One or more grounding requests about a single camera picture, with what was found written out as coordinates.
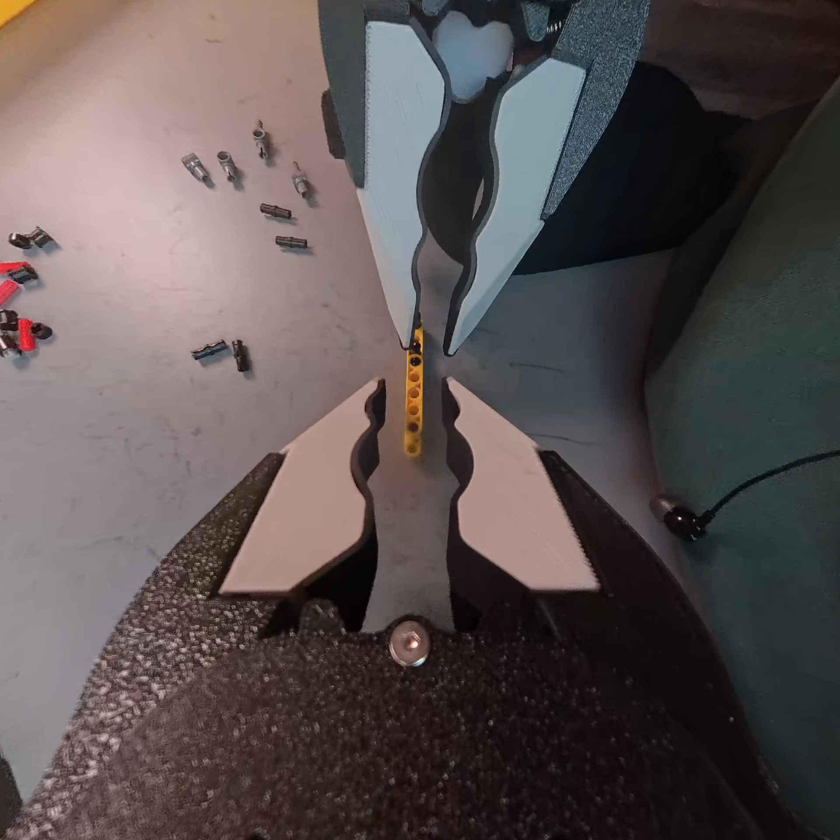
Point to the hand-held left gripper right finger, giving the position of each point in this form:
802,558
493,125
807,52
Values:
518,518

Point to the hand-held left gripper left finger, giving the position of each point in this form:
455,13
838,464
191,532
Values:
302,518

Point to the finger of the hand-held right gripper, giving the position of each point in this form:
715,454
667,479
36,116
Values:
394,131
525,164

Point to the short yellow lego beam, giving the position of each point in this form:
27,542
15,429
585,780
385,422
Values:
407,433

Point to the black lego pin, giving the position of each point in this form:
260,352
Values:
210,351
275,211
241,354
291,242

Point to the pile of small lego pieces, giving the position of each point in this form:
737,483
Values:
19,270

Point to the black quilted cushion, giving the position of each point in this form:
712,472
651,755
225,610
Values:
630,170

